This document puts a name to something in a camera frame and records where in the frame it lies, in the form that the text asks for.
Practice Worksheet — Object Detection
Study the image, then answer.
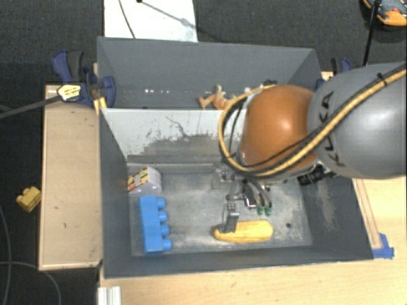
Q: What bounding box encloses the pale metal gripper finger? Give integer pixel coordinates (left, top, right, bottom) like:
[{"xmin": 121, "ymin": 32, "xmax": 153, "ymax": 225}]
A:
[
  {"xmin": 223, "ymin": 203, "xmax": 240, "ymax": 234},
  {"xmin": 211, "ymin": 168, "xmax": 237, "ymax": 191}
]

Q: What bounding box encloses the yellow toy banana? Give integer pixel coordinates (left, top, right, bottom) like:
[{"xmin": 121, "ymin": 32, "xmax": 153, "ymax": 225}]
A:
[{"xmin": 213, "ymin": 220, "xmax": 275, "ymax": 244}]

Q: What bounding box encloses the grey metal bin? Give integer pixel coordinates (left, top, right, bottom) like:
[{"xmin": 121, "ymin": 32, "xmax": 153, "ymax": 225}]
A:
[{"xmin": 96, "ymin": 36, "xmax": 375, "ymax": 280}]

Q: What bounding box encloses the white box with red-yellow print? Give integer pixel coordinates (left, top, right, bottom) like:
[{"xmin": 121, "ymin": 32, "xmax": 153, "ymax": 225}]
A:
[{"xmin": 127, "ymin": 166, "xmax": 163, "ymax": 196}]

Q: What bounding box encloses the blue toy building block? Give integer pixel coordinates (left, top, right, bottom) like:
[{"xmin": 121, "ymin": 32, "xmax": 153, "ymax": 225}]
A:
[{"xmin": 137, "ymin": 195, "xmax": 174, "ymax": 255}]

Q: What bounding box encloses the orange toy figure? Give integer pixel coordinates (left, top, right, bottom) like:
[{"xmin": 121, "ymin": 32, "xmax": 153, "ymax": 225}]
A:
[{"xmin": 198, "ymin": 84, "xmax": 238, "ymax": 111}]

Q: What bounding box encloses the pale wood board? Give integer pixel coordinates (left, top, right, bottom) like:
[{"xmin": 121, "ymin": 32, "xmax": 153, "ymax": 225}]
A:
[{"xmin": 38, "ymin": 84, "xmax": 104, "ymax": 271}]

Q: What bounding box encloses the black cylinder on white bracket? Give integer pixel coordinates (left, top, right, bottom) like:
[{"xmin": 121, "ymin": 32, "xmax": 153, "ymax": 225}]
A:
[{"xmin": 297, "ymin": 166, "xmax": 333, "ymax": 186}]

